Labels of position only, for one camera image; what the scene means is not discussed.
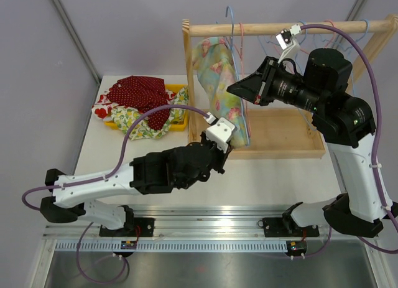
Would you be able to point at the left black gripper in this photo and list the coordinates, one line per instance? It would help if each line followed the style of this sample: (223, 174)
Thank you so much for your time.
(222, 156)

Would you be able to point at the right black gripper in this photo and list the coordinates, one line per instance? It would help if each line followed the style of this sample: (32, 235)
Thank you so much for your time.
(256, 86)

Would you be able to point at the pastel floral garment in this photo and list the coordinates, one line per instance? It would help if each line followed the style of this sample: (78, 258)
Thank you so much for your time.
(213, 62)

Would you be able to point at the red polka dot garment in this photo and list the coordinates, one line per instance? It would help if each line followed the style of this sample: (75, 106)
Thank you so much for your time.
(135, 95)

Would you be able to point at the lemon print skirt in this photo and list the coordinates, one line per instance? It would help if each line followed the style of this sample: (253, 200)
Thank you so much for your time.
(149, 126)

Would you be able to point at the red poppy print garment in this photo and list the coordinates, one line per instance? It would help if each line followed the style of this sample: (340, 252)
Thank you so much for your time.
(103, 106)

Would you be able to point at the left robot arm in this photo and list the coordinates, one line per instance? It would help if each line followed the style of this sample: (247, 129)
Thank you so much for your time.
(154, 173)

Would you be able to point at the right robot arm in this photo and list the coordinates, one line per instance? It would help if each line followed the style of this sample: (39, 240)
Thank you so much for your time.
(348, 128)

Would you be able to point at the yellow plastic tray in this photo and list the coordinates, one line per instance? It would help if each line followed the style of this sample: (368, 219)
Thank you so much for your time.
(178, 124)

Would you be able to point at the wooden clothes rack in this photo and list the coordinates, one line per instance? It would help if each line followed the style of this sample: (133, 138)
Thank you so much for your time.
(282, 133)

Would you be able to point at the aluminium rail frame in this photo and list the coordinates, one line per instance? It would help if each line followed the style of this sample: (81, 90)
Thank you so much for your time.
(210, 235)

